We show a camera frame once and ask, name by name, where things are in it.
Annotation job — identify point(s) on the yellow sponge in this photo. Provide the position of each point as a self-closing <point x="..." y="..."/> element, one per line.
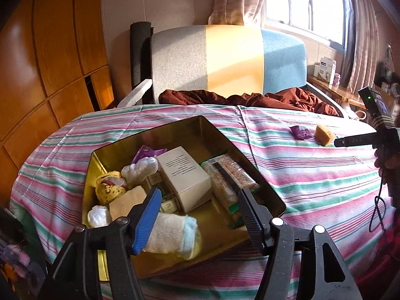
<point x="324" y="135"/>

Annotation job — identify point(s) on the wooden wardrobe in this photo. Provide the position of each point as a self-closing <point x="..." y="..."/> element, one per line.
<point x="56" y="53"/>

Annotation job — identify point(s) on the white plastic wrap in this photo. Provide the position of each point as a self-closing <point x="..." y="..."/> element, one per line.
<point x="99" y="217"/>
<point x="140" y="168"/>

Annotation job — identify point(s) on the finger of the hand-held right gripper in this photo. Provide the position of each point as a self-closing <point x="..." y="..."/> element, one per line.
<point x="353" y="140"/>

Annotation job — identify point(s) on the white bed rail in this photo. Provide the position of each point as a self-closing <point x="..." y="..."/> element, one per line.
<point x="325" y="98"/>
<point x="137" y="92"/>

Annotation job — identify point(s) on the wooden desk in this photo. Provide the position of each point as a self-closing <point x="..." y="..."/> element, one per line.
<point x="340" y="92"/>

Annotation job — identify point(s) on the brown blanket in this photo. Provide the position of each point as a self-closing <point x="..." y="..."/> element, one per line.
<point x="281" y="100"/>

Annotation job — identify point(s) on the clear packet with orange pattern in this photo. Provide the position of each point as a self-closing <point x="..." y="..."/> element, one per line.
<point x="225" y="178"/>

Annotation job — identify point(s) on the striped bed sheet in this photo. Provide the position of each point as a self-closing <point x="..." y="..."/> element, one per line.
<point x="297" y="175"/>

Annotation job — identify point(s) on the grey yellow blue headboard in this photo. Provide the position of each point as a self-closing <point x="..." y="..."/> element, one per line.
<point x="225" y="62"/>

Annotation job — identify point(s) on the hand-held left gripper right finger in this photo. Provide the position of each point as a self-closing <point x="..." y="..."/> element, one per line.
<point x="250" y="215"/>

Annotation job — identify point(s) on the person's right hand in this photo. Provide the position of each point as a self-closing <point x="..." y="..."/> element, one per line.
<point x="384" y="162"/>

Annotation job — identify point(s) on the beige patterned curtain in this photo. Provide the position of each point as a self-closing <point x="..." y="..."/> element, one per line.
<point x="237" y="0"/>

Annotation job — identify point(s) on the green white small box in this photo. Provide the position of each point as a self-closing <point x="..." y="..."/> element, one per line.
<point x="168" y="206"/>

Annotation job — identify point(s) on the window with metal bars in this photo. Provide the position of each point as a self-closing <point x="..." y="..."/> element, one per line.
<point x="300" y="3"/>

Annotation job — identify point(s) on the pink and grey curtain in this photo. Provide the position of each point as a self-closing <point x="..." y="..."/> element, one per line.
<point x="362" y="37"/>

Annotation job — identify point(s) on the pink cup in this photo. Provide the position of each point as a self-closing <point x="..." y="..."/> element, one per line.
<point x="337" y="79"/>

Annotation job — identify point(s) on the gold tin box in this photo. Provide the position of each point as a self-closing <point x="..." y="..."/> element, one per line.
<point x="206" y="131"/>

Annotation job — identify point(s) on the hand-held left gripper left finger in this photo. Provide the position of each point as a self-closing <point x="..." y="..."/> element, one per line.
<point x="147" y="218"/>

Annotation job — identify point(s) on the white boxes on desk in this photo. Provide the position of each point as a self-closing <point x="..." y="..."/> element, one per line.
<point x="326" y="70"/>

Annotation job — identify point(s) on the tan sponge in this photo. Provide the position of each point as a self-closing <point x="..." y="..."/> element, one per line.
<point x="126" y="203"/>

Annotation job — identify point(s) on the cluttered wooden shelf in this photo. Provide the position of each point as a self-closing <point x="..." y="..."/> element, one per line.
<point x="392" y="81"/>

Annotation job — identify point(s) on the mustard knitted sock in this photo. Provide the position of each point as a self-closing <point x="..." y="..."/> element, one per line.
<point x="107" y="187"/>

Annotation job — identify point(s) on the person's red plaid clothing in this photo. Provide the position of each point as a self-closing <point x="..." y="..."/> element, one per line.
<point x="387" y="256"/>

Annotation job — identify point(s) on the beige cardboard box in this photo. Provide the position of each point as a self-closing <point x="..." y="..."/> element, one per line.
<point x="184" y="175"/>

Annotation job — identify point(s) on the purple snack packet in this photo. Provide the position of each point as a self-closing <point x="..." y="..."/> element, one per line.
<point x="300" y="132"/>
<point x="145" y="153"/>

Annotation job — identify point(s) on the black rolled mat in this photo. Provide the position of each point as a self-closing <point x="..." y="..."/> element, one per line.
<point x="139" y="53"/>

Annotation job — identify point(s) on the white sock with blue toe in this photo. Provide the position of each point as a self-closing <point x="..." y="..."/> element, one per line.
<point x="172" y="232"/>

